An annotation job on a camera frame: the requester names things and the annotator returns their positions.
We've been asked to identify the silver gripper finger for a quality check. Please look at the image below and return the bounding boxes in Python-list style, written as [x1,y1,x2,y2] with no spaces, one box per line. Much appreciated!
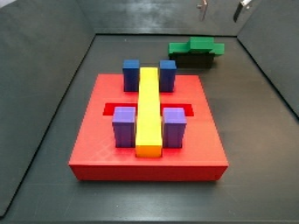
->
[233,0,253,22]
[197,0,209,20]

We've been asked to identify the green bridge-shaped block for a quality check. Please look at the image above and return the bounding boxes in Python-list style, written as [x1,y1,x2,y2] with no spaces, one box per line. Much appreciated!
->
[169,37,225,56]

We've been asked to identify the black angle fixture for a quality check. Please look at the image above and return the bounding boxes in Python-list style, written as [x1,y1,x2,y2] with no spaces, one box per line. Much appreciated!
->
[170,53,215,69]

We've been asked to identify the red base board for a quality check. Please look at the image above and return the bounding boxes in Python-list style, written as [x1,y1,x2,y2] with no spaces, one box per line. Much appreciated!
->
[70,74,230,181]

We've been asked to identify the yellow long bar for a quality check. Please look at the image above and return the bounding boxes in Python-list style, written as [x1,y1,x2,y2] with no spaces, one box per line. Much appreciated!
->
[135,67,163,158]

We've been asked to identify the blue post right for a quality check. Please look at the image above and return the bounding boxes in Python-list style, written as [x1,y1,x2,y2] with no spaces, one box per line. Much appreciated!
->
[159,60,177,92]

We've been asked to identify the blue post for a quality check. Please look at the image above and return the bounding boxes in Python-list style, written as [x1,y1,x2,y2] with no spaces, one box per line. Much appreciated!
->
[123,59,141,92]
[159,60,177,92]

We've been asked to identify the blue post left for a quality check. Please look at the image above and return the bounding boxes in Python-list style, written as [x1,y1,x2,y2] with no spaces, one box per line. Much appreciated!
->
[123,59,141,92]

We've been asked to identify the purple post right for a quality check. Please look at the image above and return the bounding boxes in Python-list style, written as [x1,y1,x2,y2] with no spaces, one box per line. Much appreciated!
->
[163,108,187,148]

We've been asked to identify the purple post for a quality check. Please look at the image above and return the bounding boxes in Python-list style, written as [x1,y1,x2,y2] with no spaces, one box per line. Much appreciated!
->
[163,108,187,148]
[113,107,137,148]

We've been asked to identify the purple post left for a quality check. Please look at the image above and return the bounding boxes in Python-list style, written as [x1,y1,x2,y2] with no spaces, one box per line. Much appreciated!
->
[113,107,137,148]

